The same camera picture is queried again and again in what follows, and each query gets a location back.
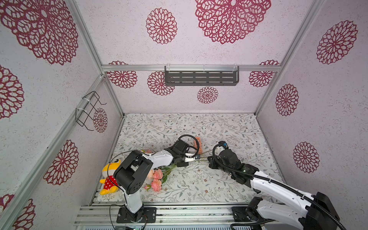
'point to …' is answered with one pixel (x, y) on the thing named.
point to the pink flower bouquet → (158, 176)
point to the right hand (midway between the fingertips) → (206, 157)
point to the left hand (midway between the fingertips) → (185, 157)
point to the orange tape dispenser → (200, 148)
